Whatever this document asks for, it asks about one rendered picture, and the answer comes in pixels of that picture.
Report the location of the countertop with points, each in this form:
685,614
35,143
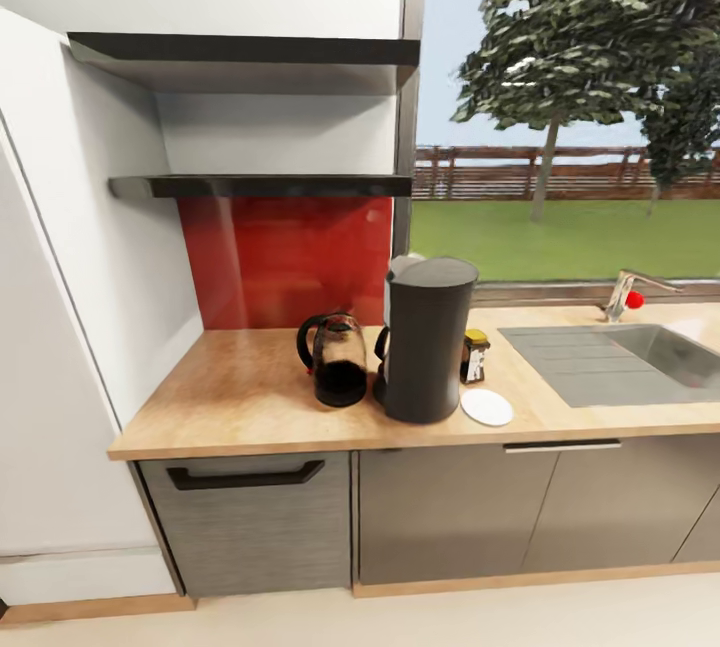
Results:
247,391

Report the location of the electric kettle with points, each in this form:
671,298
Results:
338,362

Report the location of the drop in sink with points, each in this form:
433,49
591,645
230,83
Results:
621,364

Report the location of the saucer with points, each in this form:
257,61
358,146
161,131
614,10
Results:
487,407

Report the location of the paper coffee filter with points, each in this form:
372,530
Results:
402,263

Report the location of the fridge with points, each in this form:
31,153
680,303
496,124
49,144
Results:
97,307

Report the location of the dishwasher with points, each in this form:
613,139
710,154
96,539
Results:
255,523

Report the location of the bottle of coffee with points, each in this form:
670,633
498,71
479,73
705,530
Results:
475,348

